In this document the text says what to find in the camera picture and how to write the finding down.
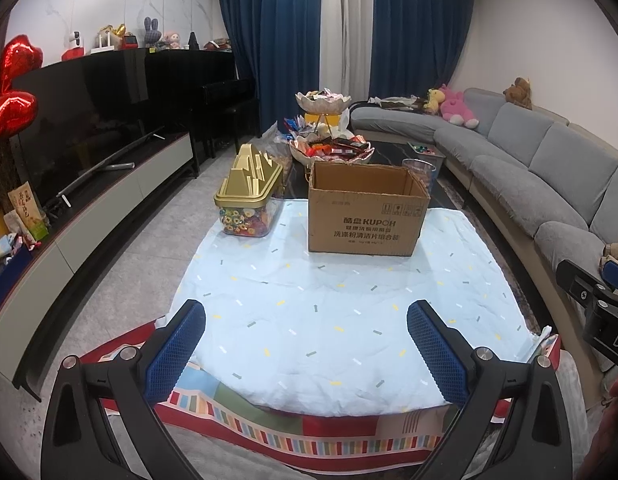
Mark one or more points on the blue curtain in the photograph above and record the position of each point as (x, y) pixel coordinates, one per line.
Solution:
(269, 50)
(424, 35)

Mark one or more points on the pink plush doll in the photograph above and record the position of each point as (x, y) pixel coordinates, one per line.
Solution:
(172, 41)

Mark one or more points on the small red clock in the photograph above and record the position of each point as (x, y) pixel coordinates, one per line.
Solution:
(131, 41)

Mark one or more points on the crumpled clothes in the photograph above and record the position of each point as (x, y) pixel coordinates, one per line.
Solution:
(394, 102)

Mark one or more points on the brown cardboard box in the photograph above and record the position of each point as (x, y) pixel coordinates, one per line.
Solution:
(364, 220)

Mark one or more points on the gold-lidded clear candy container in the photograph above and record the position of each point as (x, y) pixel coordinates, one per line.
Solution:
(249, 185)

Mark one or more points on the black metronome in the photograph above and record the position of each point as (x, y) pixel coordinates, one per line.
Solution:
(193, 41)

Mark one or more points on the white and gold toy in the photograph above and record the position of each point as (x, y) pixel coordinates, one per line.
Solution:
(108, 40)

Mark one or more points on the grey plush rabbit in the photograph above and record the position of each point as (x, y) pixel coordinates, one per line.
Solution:
(152, 35)

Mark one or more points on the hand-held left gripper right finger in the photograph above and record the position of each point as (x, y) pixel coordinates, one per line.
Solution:
(436, 355)

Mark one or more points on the black television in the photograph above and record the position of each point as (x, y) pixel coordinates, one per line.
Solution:
(79, 125)

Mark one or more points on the grey corner sofa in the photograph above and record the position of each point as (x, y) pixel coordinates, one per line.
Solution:
(539, 185)

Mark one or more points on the two-tier shell snack stand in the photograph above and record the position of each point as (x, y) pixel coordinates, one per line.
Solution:
(329, 152)

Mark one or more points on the colourful striped play mat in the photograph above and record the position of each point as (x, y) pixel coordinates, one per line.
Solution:
(289, 435)

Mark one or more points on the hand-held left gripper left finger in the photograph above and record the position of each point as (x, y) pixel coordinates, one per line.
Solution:
(176, 345)

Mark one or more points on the red heart foil balloons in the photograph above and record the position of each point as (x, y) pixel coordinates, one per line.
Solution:
(14, 90)

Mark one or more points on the yellow plush toy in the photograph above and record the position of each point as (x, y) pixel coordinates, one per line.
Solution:
(431, 100)

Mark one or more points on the black piano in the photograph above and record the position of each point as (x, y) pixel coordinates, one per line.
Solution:
(209, 95)

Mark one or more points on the grey television stand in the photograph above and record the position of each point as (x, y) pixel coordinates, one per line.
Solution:
(104, 210)

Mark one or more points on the green printed food bag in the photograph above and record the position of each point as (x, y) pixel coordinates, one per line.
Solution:
(31, 217)

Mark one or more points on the white figure on red base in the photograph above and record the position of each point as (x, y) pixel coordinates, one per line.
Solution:
(74, 46)

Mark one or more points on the grey bin of toys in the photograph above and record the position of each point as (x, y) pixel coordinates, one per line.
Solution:
(431, 155)

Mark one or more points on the light blue speckled blanket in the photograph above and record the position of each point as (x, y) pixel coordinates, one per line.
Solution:
(339, 320)

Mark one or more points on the brown plush bear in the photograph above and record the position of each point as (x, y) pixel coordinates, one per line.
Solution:
(518, 94)

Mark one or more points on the clear jar of chocolate balls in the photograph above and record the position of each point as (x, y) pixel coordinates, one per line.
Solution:
(419, 175)

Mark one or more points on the colourful snack packets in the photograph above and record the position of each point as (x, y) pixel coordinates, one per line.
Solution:
(6, 260)

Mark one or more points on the white sheer curtain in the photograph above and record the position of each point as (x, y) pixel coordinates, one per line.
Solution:
(346, 30)

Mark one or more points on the brown ornaments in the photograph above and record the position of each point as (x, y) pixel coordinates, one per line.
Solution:
(218, 45)

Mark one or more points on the person's right hand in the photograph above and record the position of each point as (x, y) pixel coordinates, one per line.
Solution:
(616, 420)

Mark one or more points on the clear plastic bag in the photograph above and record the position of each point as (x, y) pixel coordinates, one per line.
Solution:
(276, 150)

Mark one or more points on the pink plush toy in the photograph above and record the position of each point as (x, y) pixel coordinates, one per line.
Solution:
(456, 107)

